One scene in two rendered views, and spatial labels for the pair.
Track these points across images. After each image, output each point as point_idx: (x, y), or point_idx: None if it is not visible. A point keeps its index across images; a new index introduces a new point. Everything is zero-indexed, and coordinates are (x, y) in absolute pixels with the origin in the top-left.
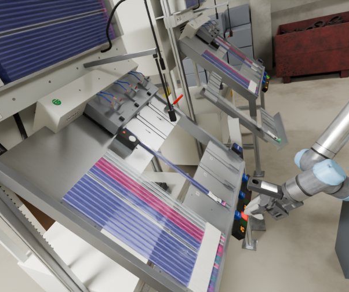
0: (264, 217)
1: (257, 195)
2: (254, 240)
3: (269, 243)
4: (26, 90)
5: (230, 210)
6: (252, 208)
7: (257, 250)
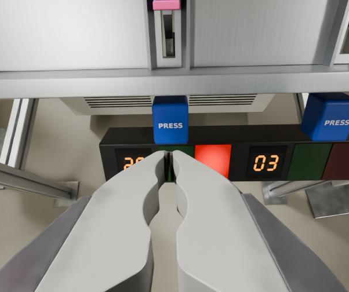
0: (345, 212)
1: (302, 251)
2: (283, 199)
3: (288, 226)
4: None
5: (164, 69)
6: (111, 212)
7: (265, 207)
